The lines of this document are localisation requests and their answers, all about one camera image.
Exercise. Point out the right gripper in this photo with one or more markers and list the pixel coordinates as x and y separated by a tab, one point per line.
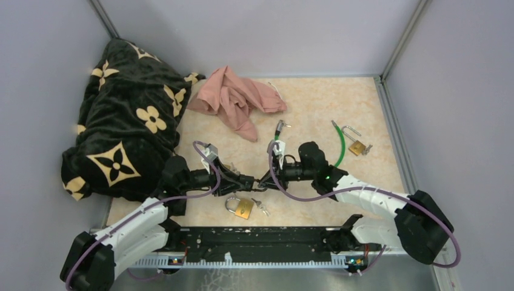
269	181

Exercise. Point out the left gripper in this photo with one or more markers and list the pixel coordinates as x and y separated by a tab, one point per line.
230	182

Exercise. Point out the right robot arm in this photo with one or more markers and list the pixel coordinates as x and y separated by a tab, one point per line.
411	221

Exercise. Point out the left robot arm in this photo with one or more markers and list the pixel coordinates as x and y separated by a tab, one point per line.
95	260

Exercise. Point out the pink cloth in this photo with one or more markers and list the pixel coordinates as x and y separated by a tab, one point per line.
232	99

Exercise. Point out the black floral blanket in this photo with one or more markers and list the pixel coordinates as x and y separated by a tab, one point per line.
127	126

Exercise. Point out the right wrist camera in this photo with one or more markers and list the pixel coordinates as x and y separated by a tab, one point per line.
278	151

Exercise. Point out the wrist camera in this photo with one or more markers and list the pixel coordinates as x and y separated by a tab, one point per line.
209	153
278	151

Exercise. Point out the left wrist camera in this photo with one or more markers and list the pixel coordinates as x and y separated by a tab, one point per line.
209	153

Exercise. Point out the green cable lock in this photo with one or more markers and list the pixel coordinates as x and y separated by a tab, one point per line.
281	124

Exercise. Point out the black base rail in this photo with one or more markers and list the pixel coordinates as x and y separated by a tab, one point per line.
262	244

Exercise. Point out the brass padlock on cable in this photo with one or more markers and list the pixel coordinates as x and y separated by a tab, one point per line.
357	147

